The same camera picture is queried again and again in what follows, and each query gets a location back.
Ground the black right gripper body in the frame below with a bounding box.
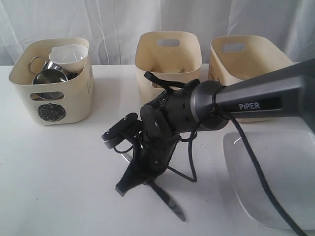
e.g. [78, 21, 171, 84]
[132, 130, 179, 179]

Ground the steel table knife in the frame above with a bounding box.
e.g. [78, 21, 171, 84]
[122, 153, 186, 222]

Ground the white plastic bowl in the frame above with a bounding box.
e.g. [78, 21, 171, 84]
[49, 44, 89, 73]

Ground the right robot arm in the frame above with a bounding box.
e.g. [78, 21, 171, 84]
[116, 59, 315, 196]

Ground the cream bin triangle mark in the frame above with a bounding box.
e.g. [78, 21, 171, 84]
[134, 31, 202, 105]

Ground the cream bin circle mark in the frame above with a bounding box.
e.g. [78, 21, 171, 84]
[9, 38, 94, 125]

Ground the cream bin square mark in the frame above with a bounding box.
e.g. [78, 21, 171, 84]
[209, 35, 296, 123]

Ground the white backdrop curtain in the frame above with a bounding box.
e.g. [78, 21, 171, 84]
[0, 0, 315, 65]

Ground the white square plate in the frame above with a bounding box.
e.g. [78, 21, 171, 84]
[222, 129, 315, 231]

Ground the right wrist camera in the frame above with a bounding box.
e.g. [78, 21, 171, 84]
[101, 113, 142, 149]

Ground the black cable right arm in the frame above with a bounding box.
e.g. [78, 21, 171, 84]
[115, 71, 308, 236]

